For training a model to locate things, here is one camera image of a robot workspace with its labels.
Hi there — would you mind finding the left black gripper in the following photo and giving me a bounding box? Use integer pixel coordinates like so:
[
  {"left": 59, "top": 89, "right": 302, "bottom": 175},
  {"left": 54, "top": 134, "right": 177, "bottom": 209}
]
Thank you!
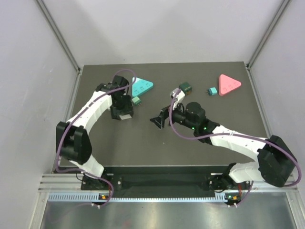
[{"left": 110, "top": 94, "right": 133, "bottom": 121}]

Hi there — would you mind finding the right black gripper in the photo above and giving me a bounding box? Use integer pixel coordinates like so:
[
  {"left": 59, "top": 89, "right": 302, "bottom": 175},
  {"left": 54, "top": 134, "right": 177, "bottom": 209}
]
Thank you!
[{"left": 151, "top": 100, "right": 197, "bottom": 131}]

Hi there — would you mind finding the plain white cube socket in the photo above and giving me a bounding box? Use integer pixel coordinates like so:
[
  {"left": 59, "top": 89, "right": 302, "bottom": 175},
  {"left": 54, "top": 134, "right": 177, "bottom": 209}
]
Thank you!
[{"left": 120, "top": 114, "right": 132, "bottom": 120}]

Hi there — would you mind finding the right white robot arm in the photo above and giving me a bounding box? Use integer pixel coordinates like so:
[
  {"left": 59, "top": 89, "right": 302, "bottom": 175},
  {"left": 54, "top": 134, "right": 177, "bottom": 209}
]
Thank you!
[{"left": 150, "top": 88, "right": 298, "bottom": 189}]

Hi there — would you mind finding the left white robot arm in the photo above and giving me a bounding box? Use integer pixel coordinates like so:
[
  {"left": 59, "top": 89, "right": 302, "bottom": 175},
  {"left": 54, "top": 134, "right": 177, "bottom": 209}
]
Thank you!
[{"left": 56, "top": 75, "right": 134, "bottom": 189}]

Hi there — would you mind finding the mint green small plug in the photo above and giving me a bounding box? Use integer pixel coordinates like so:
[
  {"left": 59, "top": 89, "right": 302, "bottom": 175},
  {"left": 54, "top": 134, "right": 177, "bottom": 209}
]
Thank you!
[{"left": 132, "top": 96, "right": 142, "bottom": 106}]

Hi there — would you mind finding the dark green cube plug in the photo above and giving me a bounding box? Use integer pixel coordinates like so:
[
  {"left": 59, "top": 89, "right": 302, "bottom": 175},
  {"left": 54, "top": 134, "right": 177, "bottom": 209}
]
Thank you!
[{"left": 179, "top": 82, "right": 193, "bottom": 96}]

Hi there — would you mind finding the teal small cube plug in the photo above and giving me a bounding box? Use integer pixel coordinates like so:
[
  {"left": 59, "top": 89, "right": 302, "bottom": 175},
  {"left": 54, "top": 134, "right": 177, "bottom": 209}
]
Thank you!
[{"left": 207, "top": 87, "right": 218, "bottom": 96}]

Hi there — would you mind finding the teal triangular power strip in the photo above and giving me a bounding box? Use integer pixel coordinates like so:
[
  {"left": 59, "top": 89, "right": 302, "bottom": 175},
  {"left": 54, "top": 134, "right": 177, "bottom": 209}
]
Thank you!
[{"left": 132, "top": 77, "right": 154, "bottom": 97}]

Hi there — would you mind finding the pink triangular power strip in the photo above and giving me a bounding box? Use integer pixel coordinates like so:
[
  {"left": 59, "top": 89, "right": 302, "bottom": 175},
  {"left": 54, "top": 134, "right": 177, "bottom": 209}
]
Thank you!
[{"left": 218, "top": 74, "right": 242, "bottom": 96}]

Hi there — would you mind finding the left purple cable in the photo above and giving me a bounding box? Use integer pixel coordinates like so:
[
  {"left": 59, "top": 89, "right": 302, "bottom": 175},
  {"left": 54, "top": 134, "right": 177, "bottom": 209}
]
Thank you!
[{"left": 54, "top": 69, "right": 137, "bottom": 207}]

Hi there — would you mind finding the purple cable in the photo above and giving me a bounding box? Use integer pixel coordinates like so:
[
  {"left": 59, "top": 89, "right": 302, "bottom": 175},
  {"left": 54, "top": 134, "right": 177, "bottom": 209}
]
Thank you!
[
  {"left": 54, "top": 69, "right": 137, "bottom": 207},
  {"left": 168, "top": 88, "right": 301, "bottom": 208}
]

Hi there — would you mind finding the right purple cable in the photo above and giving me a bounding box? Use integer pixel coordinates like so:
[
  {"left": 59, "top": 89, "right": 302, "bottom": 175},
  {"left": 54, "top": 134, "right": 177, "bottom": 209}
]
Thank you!
[{"left": 168, "top": 88, "right": 301, "bottom": 208}]

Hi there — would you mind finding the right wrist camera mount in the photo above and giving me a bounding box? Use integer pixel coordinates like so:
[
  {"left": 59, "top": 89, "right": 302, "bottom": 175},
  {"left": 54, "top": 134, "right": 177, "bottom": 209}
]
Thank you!
[{"left": 171, "top": 88, "right": 185, "bottom": 110}]

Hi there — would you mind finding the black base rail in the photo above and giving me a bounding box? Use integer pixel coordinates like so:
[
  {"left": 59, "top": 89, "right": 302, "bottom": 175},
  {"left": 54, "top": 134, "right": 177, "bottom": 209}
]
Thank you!
[{"left": 81, "top": 167, "right": 241, "bottom": 191}]

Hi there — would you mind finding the grey slotted cable duct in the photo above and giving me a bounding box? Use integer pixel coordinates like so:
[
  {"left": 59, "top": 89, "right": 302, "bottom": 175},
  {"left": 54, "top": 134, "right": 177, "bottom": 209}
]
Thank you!
[{"left": 47, "top": 192, "right": 241, "bottom": 203}]

